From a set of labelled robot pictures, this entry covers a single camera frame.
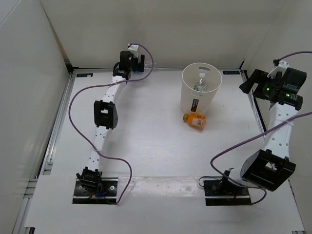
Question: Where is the small green label water bottle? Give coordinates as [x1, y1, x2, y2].
[193, 73, 208, 92]

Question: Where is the white plastic bin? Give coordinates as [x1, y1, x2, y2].
[180, 63, 222, 115]

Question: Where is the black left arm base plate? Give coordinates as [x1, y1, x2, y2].
[72, 177, 118, 205]

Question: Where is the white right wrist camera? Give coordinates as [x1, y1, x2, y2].
[267, 59, 290, 79]

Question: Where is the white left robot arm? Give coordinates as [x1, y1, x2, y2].
[77, 44, 145, 195]

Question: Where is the orange juice bottle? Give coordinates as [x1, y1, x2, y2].
[183, 114, 206, 130]

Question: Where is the blue label plastic bottle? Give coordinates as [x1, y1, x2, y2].
[144, 61, 157, 72]

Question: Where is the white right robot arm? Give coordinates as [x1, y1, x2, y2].
[219, 68, 307, 195]

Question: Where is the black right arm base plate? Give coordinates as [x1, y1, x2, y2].
[203, 180, 251, 206]

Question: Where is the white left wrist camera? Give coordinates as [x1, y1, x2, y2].
[127, 43, 139, 57]

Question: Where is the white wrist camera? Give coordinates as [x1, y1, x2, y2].
[267, 59, 290, 79]
[127, 43, 139, 57]

